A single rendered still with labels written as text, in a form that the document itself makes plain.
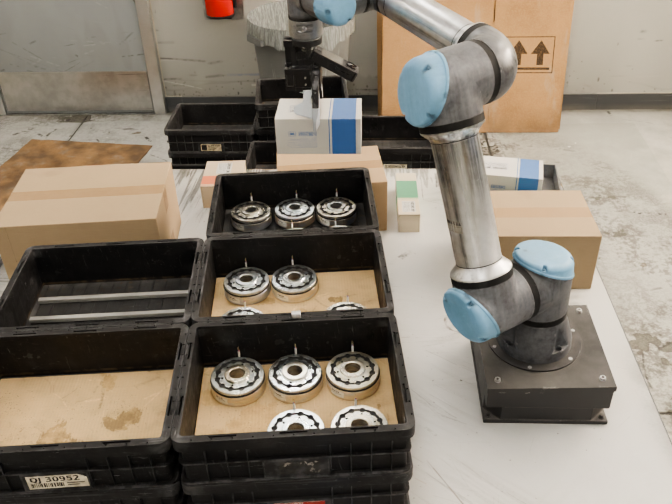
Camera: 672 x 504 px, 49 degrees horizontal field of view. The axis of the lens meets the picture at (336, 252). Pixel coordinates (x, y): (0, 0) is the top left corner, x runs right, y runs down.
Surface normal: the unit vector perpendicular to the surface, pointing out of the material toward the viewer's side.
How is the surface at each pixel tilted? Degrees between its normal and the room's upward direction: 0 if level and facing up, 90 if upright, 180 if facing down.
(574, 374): 3
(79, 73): 90
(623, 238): 0
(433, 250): 0
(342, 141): 90
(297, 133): 90
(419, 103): 85
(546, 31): 79
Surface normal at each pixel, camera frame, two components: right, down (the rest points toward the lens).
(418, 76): -0.87, 0.26
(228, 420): -0.03, -0.82
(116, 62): -0.04, 0.57
